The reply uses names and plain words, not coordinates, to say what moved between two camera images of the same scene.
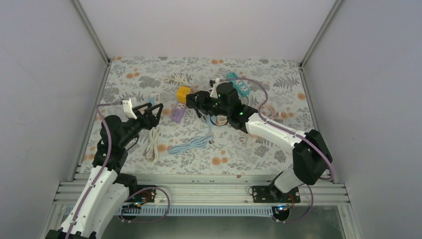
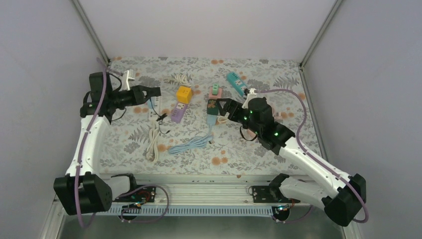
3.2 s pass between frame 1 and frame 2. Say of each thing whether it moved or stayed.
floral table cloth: stayed
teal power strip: stayed
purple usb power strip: stayed
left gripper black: moved
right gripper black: moved
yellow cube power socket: stayed
